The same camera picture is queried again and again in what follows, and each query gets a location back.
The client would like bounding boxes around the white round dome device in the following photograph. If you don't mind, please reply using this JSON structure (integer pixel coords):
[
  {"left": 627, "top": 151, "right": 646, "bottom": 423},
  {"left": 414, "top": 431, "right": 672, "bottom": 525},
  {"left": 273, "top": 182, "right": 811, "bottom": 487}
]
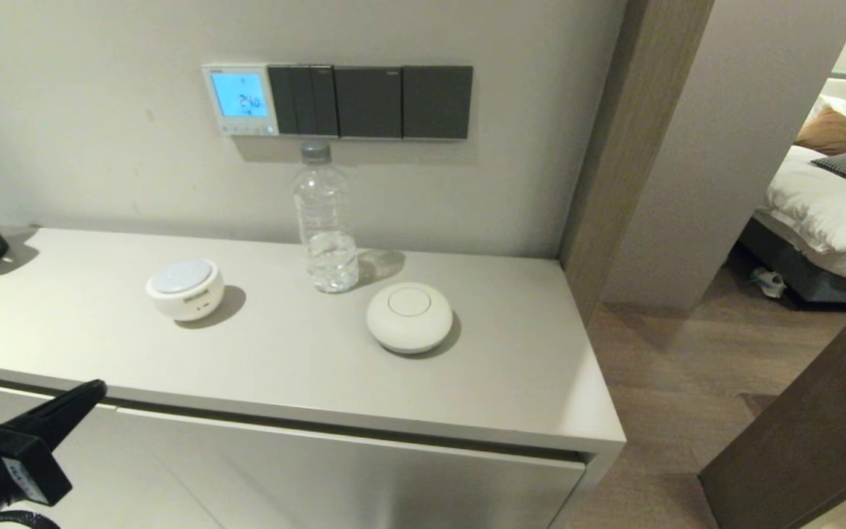
[{"left": 366, "top": 282, "right": 454, "bottom": 355}]

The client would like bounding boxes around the dark triple rocker wall switch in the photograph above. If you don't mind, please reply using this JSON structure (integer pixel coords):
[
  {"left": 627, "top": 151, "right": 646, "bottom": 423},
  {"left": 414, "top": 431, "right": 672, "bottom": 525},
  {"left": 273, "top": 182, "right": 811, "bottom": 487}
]
[{"left": 269, "top": 66, "right": 340, "bottom": 138}]

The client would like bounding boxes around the white round device grey lid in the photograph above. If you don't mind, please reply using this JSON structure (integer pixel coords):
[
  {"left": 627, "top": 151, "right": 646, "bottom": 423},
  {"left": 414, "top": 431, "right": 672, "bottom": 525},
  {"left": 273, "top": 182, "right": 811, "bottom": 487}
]
[{"left": 145, "top": 259, "right": 225, "bottom": 322}]

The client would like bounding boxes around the brown wooden door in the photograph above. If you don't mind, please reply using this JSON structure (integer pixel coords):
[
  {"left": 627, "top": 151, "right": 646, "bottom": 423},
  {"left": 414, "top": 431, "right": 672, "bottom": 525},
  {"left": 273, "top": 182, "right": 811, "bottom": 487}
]
[{"left": 699, "top": 278, "right": 846, "bottom": 529}]

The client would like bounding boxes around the clear plastic water bottle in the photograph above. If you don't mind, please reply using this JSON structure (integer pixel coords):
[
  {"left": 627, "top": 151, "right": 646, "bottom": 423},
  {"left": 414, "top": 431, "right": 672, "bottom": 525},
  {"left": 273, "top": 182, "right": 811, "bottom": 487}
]
[{"left": 294, "top": 141, "right": 360, "bottom": 294}]

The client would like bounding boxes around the grey cabinet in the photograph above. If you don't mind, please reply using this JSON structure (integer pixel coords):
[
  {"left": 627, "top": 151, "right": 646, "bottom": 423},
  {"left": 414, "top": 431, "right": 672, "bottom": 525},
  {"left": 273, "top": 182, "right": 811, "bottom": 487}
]
[{"left": 0, "top": 226, "right": 626, "bottom": 529}]

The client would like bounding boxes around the white thermostat panel blue screen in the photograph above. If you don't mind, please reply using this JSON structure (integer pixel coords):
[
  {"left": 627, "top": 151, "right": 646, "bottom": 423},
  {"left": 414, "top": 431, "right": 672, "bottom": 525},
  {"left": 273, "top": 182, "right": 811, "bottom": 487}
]
[{"left": 202, "top": 64, "right": 281, "bottom": 137}]

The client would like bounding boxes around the wooden door frame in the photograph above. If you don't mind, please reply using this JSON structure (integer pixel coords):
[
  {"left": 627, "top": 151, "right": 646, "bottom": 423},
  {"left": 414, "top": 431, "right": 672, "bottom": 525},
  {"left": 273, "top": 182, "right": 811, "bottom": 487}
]
[{"left": 557, "top": 0, "right": 715, "bottom": 324}]

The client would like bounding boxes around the dark single rocker wall switch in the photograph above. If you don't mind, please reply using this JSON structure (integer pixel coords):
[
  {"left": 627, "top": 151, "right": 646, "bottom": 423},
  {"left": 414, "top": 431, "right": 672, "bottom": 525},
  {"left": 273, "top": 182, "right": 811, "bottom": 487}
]
[
  {"left": 402, "top": 67, "right": 474, "bottom": 141},
  {"left": 334, "top": 67, "right": 404, "bottom": 140}
]

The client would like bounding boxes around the white pillow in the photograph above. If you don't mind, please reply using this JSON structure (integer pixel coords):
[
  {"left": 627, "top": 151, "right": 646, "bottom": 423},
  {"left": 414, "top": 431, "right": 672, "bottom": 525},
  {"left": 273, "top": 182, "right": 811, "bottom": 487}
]
[{"left": 805, "top": 94, "right": 846, "bottom": 129}]

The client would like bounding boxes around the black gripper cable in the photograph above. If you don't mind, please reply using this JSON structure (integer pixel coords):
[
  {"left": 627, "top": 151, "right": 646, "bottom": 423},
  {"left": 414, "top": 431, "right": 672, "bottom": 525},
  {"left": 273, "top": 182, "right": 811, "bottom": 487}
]
[{"left": 0, "top": 510, "right": 61, "bottom": 529}]

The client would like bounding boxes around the brown pillow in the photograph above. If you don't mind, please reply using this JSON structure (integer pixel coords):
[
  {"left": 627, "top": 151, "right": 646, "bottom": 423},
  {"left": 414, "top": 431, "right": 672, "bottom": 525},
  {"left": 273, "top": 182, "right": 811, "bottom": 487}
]
[{"left": 795, "top": 108, "right": 846, "bottom": 156}]

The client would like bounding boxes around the bed with white duvet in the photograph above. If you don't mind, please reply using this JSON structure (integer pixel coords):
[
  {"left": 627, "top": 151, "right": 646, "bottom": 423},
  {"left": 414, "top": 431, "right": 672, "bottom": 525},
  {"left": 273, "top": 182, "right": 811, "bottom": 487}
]
[{"left": 737, "top": 143, "right": 846, "bottom": 303}]

